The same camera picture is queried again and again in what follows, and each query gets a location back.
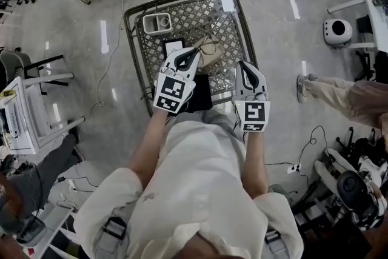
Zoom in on small white card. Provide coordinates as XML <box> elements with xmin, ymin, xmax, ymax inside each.
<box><xmin>162</xmin><ymin>38</ymin><xmax>185</xmax><ymax>61</ymax></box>

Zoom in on beige cloth item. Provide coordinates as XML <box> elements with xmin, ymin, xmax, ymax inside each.
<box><xmin>193</xmin><ymin>34</ymin><xmax>226</xmax><ymax>74</ymax></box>

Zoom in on white organizer tray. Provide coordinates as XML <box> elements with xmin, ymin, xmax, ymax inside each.
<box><xmin>142</xmin><ymin>12</ymin><xmax>173</xmax><ymax>36</ymax></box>

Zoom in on white backpack rig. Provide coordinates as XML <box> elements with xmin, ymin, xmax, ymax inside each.
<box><xmin>313</xmin><ymin>148</ymin><xmax>388</xmax><ymax>233</ymax></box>

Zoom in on thin-framed eyeglasses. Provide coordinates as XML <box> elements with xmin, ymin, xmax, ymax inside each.
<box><xmin>198</xmin><ymin>34</ymin><xmax>219</xmax><ymax>56</ymax></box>

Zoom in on white low shelf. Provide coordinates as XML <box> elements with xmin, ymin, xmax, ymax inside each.
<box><xmin>18</xmin><ymin>200</ymin><xmax>78</xmax><ymax>255</ymax></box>

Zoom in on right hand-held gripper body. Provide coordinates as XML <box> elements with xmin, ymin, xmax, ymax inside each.
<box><xmin>232</xmin><ymin>93</ymin><xmax>271</xmax><ymax>133</ymax></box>

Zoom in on white desk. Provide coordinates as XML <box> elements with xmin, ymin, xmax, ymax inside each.
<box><xmin>327</xmin><ymin>0</ymin><xmax>388</xmax><ymax>53</ymax></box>
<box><xmin>0</xmin><ymin>75</ymin><xmax>86</xmax><ymax>155</ymax></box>

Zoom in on black box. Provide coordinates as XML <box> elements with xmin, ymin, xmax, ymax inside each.
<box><xmin>356</xmin><ymin>15</ymin><xmax>374</xmax><ymax>36</ymax></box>

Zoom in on person's white shirt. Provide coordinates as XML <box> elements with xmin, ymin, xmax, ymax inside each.
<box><xmin>73</xmin><ymin>120</ymin><xmax>304</xmax><ymax>259</ymax></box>

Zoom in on black cloth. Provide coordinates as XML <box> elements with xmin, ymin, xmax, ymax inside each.
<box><xmin>178</xmin><ymin>73</ymin><xmax>213</xmax><ymax>115</ymax></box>

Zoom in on pale plastic chair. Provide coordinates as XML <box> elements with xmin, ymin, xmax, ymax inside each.
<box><xmin>0</xmin><ymin>50</ymin><xmax>75</xmax><ymax>89</ymax></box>

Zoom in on white vented device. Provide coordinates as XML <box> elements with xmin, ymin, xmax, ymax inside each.
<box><xmin>4</xmin><ymin>107</ymin><xmax>22</xmax><ymax>136</ymax></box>

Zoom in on gray harness strap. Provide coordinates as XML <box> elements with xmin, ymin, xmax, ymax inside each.
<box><xmin>94</xmin><ymin>215</ymin><xmax>128</xmax><ymax>259</ymax></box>
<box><xmin>263</xmin><ymin>229</ymin><xmax>290</xmax><ymax>259</ymax></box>

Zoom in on white pod with black opening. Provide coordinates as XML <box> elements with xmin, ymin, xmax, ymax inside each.
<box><xmin>323</xmin><ymin>18</ymin><xmax>354</xmax><ymax>49</ymax></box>

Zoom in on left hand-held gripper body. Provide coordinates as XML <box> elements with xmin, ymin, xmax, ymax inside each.
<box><xmin>153</xmin><ymin>66</ymin><xmax>197</xmax><ymax>115</ymax></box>

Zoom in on person's right forearm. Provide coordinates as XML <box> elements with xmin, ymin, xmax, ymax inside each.
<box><xmin>241</xmin><ymin>130</ymin><xmax>270</xmax><ymax>200</ymax></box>

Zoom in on person's gray trousers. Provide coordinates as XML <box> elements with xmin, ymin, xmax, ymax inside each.
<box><xmin>166</xmin><ymin>108</ymin><xmax>240</xmax><ymax>137</ymax></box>

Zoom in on white power strip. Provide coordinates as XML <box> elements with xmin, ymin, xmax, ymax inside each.
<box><xmin>286</xmin><ymin>163</ymin><xmax>303</xmax><ymax>176</ymax></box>

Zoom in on person's left forearm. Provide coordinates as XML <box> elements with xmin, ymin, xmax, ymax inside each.
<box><xmin>129</xmin><ymin>107</ymin><xmax>170</xmax><ymax>189</ymax></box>

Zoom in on metal lattice table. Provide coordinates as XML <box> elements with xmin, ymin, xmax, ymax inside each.
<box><xmin>123</xmin><ymin>0</ymin><xmax>260</xmax><ymax>118</ymax></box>

